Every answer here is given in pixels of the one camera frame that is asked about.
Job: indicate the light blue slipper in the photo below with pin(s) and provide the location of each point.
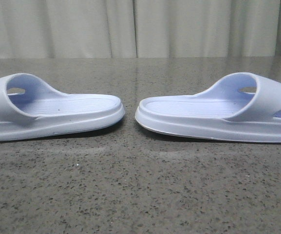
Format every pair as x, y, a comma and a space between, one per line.
31, 108
239, 107

